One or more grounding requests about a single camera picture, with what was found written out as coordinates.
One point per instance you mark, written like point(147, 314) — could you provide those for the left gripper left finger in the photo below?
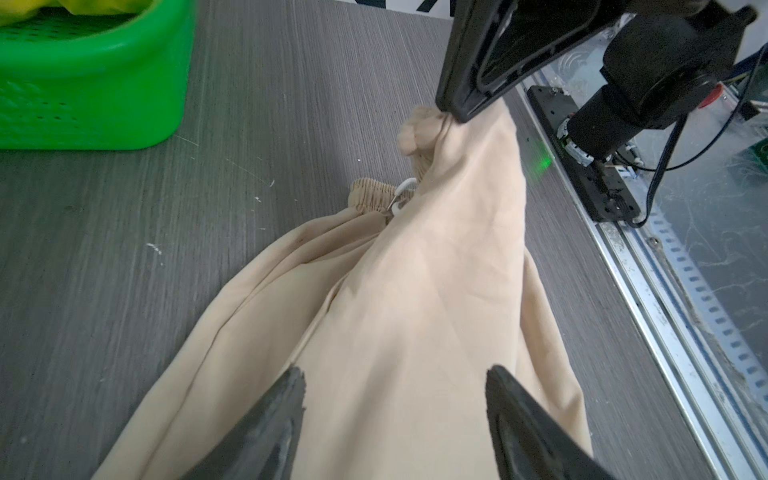
point(263, 444)

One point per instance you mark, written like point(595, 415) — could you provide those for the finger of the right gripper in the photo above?
point(494, 45)

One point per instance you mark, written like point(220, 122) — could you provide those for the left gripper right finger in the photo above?
point(527, 442)

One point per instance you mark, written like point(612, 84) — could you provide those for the beige shorts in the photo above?
point(394, 318)

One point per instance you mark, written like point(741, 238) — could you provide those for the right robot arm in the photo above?
point(658, 68)

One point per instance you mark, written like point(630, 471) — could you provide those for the yellow shorts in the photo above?
point(15, 11)

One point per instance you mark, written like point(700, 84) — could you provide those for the green plastic basket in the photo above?
point(114, 82)

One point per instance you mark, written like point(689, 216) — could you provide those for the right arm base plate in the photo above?
point(597, 182)

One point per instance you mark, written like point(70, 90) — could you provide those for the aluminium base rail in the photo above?
point(661, 398)

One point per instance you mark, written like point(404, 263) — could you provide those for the white cable duct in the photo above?
point(729, 299)

